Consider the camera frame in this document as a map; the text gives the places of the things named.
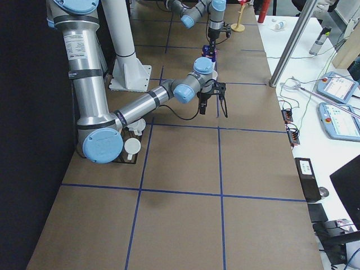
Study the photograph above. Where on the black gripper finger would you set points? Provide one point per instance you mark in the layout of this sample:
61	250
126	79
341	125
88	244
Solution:
203	102
223	105

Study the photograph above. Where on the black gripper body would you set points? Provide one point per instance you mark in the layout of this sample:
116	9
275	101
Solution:
212	36
203	97

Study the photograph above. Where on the white milk carton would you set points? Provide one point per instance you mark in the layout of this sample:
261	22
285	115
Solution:
209	52

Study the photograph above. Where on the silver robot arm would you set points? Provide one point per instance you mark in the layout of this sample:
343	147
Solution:
99	130
189	16

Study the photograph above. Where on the white upper cup in tray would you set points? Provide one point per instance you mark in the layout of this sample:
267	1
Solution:
137	127

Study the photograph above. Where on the white cup in tray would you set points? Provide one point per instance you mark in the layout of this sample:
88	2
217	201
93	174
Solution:
132	146
137	127

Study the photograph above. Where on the wooden mug tree stand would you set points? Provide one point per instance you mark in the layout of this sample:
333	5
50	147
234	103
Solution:
239	27

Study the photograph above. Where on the red bottle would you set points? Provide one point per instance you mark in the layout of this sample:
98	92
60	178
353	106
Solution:
263	11

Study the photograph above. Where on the upper orange circuit board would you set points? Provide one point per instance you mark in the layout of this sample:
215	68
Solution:
287	115

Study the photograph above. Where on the orange circuit board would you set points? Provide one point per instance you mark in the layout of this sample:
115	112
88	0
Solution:
293	135
287	115

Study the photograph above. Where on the lower orange circuit board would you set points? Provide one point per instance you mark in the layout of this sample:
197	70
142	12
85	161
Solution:
293	135

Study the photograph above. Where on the black power box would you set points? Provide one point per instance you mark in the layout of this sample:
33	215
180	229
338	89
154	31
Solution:
307	179

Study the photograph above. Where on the upper teach pendant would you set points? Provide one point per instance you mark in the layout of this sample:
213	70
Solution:
337	87

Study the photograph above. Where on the teach pendant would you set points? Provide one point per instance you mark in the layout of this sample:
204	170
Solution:
338	124
337	87

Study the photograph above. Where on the lower teach pendant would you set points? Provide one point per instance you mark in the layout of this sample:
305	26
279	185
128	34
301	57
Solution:
338	124

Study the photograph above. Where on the cardboard box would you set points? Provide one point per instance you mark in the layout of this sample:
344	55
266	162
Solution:
350	49

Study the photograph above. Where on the black monitor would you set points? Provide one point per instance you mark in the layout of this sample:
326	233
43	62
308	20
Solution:
346	183

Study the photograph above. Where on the aluminium frame post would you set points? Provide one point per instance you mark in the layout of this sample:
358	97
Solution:
299	27

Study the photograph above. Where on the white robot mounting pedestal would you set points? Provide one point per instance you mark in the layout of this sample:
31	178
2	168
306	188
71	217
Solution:
128	74

